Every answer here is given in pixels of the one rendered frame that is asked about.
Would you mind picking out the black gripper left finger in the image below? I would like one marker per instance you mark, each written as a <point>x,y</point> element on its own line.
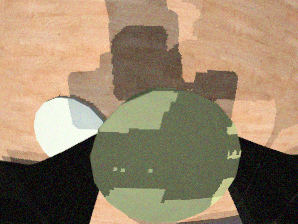
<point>59,190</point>

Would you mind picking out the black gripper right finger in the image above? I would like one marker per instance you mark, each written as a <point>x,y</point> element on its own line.
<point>266,184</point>

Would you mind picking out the olive green cylinder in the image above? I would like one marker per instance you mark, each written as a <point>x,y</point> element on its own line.
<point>165,155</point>

